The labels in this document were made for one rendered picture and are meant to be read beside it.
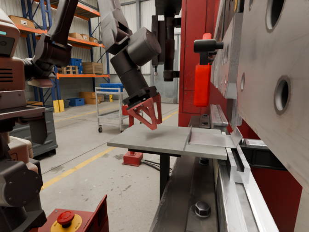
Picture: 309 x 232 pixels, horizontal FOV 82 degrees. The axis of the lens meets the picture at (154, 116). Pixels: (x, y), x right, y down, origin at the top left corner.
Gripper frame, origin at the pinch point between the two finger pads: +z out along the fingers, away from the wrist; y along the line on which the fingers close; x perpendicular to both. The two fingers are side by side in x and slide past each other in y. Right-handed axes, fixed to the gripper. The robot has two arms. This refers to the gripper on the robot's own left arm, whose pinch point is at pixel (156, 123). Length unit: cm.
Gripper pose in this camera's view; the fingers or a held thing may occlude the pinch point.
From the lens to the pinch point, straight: 46.6
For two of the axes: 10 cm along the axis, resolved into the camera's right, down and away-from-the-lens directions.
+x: -8.4, 4.2, 3.5
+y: 2.8, -2.2, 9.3
